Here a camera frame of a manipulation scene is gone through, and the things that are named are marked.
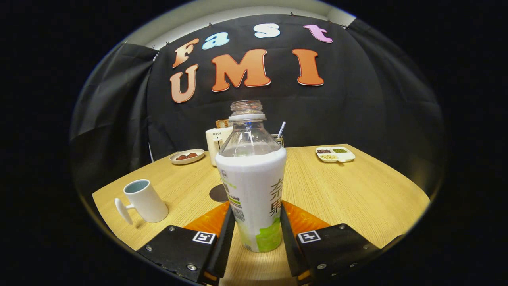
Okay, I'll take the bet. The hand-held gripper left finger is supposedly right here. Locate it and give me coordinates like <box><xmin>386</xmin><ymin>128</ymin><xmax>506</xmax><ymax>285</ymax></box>
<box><xmin>137</xmin><ymin>202</ymin><xmax>235</xmax><ymax>286</ymax></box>

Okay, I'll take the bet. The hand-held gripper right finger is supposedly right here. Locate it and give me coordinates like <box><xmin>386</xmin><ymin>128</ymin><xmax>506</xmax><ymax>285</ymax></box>
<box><xmin>281</xmin><ymin>201</ymin><xmax>382</xmax><ymax>284</ymax></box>

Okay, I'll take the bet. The dark brown round coaster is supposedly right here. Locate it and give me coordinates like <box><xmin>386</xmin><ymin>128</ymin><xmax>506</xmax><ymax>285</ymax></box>
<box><xmin>209</xmin><ymin>184</ymin><xmax>229</xmax><ymax>203</ymax></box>

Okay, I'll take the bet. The white green juice bottle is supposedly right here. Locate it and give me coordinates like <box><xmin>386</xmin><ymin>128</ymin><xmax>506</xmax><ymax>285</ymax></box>
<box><xmin>215</xmin><ymin>100</ymin><xmax>287</xmax><ymax>253</ymax></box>

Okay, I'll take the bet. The white cup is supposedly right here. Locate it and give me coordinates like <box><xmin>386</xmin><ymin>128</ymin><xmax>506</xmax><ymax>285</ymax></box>
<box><xmin>115</xmin><ymin>179</ymin><xmax>169</xmax><ymax>225</ymax></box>

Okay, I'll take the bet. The wooden table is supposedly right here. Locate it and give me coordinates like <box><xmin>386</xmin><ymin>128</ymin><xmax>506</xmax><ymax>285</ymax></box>
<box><xmin>92</xmin><ymin>144</ymin><xmax>431</xmax><ymax>286</ymax></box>

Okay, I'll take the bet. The small white plate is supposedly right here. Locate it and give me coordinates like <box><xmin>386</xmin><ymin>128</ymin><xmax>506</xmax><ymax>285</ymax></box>
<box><xmin>169</xmin><ymin>149</ymin><xmax>205</xmax><ymax>165</ymax></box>

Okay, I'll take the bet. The white toaster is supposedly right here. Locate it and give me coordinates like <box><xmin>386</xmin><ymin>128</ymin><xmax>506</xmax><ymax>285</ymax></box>
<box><xmin>205</xmin><ymin>126</ymin><xmax>234</xmax><ymax>166</ymax></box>

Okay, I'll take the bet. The white divided bean dish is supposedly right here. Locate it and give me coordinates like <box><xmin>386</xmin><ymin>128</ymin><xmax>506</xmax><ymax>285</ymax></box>
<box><xmin>316</xmin><ymin>146</ymin><xmax>356</xmax><ymax>163</ymax></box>

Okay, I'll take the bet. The black backdrop cloth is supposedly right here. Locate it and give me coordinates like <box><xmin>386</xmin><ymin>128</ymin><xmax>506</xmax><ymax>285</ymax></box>
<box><xmin>69</xmin><ymin>14</ymin><xmax>447</xmax><ymax>199</ymax></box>

